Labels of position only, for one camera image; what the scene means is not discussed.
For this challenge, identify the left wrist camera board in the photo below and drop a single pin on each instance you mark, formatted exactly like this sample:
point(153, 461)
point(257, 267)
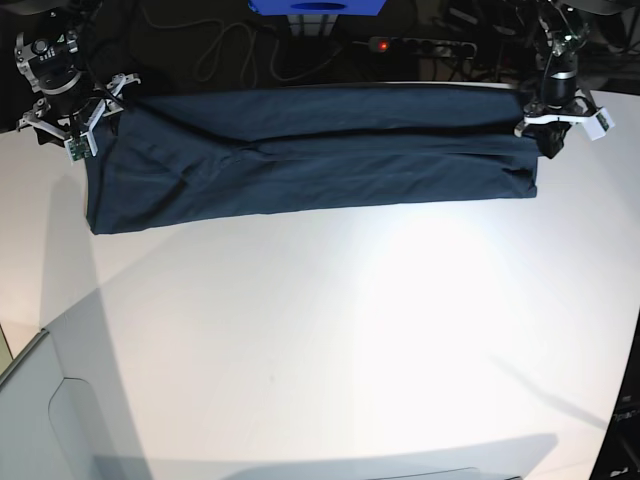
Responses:
point(599, 124)

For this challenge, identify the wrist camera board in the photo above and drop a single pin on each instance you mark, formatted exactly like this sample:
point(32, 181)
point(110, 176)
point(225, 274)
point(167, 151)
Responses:
point(81, 148)
point(599, 124)

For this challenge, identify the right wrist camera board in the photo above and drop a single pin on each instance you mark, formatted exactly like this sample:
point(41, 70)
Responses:
point(81, 148)

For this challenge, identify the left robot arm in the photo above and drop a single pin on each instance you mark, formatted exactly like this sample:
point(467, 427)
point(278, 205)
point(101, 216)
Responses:
point(555, 100)

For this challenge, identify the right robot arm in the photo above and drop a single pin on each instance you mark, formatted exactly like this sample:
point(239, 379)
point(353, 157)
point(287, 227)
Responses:
point(60, 55)

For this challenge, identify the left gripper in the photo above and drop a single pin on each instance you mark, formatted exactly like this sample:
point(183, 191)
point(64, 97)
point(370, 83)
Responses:
point(552, 123)

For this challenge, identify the dark blue T-shirt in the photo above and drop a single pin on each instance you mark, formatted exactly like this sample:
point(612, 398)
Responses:
point(169, 160)

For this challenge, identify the white power strip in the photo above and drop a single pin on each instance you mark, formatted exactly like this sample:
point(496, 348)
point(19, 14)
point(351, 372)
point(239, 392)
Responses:
point(422, 47)

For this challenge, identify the metal stand under box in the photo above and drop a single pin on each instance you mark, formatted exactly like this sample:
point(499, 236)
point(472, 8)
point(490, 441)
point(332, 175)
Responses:
point(311, 25)

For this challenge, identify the blue box on stand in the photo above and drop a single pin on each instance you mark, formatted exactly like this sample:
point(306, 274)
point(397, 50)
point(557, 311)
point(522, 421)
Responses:
point(339, 7)

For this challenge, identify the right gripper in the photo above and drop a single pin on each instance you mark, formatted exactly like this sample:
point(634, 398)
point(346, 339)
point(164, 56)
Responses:
point(51, 116)

